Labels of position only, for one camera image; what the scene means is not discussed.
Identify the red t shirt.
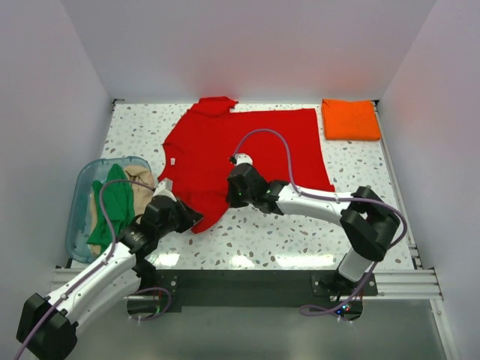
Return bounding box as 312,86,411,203
158,97,335,233

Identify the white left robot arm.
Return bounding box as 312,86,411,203
16,195,203,359

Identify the beige t shirt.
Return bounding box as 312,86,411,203
89,165,155,257

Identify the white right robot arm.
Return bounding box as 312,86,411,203
226,163,401,295

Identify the aluminium frame rail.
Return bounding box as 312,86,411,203
50,266,446,301

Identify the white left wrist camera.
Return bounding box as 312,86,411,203
153,178,176,201

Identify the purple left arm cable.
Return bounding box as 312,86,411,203
13,179,173,360

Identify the green t shirt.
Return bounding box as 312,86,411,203
87,164,135,254

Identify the folded orange t shirt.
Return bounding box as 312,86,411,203
321,99,381,141

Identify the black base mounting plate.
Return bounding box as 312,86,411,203
125,268,379,323

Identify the clear blue plastic bin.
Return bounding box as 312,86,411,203
65,156,151,264

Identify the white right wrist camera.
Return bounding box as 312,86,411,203
229,153,253,166

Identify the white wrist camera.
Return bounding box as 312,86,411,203
229,153,253,166
153,178,176,201

